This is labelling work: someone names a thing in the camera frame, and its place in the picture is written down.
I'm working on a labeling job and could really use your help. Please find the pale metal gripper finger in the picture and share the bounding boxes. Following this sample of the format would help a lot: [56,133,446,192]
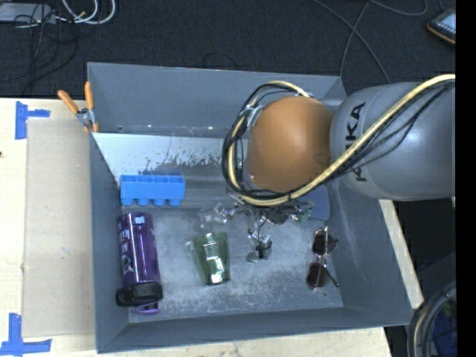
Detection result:
[197,209,230,228]
[213,202,243,218]

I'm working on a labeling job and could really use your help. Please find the green clear glass cup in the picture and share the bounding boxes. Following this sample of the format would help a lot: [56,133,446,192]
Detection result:
[190,231,232,287]

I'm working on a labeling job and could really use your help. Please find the blue toy brick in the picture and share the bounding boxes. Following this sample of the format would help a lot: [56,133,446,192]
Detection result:
[119,173,187,208]

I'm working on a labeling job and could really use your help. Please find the dark round sunglasses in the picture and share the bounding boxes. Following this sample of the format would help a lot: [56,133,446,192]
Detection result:
[305,226,341,291]

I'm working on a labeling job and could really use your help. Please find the purple plastic bottle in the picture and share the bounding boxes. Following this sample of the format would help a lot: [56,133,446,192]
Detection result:
[115,210,164,315]

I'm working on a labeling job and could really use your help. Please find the grey metal bin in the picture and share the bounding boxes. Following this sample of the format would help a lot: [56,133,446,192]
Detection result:
[86,62,416,354]

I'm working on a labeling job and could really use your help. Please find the pale wood flat board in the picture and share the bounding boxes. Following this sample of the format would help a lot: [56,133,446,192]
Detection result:
[21,117,98,338]

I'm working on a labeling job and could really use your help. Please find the black cylinder on white bracket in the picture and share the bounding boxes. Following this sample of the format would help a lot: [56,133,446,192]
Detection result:
[245,228,274,264]

